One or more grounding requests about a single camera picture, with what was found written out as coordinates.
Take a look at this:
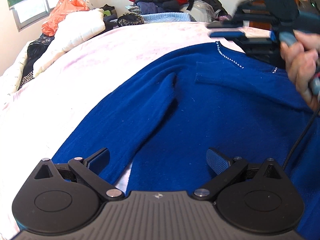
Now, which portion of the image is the window with grey frame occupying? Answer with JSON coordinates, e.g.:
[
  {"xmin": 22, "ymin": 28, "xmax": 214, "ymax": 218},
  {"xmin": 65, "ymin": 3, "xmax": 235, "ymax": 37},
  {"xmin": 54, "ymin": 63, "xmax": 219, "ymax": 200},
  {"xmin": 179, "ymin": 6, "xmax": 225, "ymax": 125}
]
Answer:
[{"xmin": 9, "ymin": 0, "xmax": 59, "ymax": 31}]

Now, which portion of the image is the person's right hand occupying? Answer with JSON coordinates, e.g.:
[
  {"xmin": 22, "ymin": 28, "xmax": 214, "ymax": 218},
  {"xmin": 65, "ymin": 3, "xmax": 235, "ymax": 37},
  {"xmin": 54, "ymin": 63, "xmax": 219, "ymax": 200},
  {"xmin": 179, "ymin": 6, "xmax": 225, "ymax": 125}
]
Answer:
[{"xmin": 280, "ymin": 30, "xmax": 319, "ymax": 111}]

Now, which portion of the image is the black cable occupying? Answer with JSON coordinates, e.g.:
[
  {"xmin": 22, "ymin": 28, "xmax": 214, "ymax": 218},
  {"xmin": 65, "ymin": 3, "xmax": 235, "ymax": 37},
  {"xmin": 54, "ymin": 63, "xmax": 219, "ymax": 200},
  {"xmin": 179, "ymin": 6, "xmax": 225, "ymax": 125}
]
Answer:
[{"xmin": 282, "ymin": 107, "xmax": 320, "ymax": 170}]

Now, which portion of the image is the clear plastic bag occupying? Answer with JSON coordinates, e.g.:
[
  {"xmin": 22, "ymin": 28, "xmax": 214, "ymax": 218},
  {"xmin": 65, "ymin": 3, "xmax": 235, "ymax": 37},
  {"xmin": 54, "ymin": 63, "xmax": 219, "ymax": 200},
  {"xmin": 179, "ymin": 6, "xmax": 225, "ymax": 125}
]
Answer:
[{"xmin": 180, "ymin": 0, "xmax": 221, "ymax": 23}]

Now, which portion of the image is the orange plastic bag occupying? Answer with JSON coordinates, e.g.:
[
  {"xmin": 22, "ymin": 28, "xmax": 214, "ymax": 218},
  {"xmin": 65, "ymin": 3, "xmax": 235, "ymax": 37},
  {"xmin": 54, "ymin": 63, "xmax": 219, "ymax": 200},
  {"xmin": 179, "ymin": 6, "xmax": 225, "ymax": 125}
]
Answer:
[{"xmin": 41, "ymin": 0, "xmax": 89, "ymax": 36}]

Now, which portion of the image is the pink floral bed blanket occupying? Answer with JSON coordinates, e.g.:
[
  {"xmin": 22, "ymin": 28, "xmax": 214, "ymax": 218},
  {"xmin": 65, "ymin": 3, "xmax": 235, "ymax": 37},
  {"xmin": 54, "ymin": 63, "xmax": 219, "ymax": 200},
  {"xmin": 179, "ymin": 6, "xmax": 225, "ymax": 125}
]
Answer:
[{"xmin": 1, "ymin": 22, "xmax": 238, "ymax": 239}]

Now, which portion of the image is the blue embroidered sweater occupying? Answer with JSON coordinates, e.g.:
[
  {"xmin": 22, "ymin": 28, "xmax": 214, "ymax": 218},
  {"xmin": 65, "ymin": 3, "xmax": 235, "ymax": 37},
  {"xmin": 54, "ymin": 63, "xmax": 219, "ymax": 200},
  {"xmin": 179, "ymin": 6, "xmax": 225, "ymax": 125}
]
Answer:
[{"xmin": 53, "ymin": 43, "xmax": 319, "ymax": 239}]

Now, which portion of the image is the black patterned garment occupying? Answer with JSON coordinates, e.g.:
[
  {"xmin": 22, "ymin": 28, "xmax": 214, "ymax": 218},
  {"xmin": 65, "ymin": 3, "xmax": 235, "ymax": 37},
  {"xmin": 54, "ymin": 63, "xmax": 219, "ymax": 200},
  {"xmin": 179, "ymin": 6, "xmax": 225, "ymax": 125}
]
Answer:
[{"xmin": 18, "ymin": 34, "xmax": 54, "ymax": 89}]

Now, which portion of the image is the light blue towel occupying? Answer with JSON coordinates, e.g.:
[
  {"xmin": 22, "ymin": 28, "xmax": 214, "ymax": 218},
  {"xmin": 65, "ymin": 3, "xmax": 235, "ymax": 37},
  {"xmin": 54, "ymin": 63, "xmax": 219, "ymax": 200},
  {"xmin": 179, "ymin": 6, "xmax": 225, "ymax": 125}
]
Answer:
[{"xmin": 111, "ymin": 12, "xmax": 196, "ymax": 27}]

